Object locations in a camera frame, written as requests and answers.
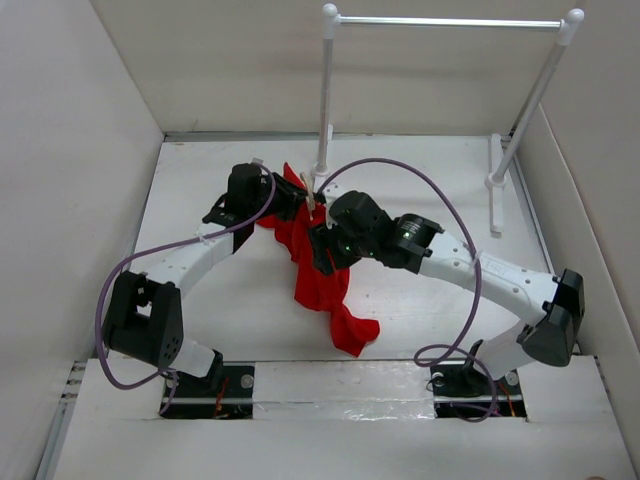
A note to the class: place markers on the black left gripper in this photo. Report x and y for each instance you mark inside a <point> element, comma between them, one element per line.
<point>290,197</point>

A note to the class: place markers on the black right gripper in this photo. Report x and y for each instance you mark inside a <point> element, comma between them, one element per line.
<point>322,238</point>

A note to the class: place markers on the beige wooden hanger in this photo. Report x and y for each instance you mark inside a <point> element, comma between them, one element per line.
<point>308,183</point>

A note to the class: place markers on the red t shirt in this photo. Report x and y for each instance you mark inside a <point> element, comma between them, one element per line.
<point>318,292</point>

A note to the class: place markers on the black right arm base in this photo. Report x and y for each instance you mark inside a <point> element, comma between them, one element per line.
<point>461,391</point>

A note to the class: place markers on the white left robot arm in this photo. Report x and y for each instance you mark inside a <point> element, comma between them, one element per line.
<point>140,314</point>

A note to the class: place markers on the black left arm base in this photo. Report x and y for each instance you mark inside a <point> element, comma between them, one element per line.
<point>229,395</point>

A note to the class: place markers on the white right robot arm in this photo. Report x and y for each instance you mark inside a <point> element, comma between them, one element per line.
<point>549,308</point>

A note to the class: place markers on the white clothes rack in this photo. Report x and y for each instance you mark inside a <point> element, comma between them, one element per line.
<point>385,69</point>

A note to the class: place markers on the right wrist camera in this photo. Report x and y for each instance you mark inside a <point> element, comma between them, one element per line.
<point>332,192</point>

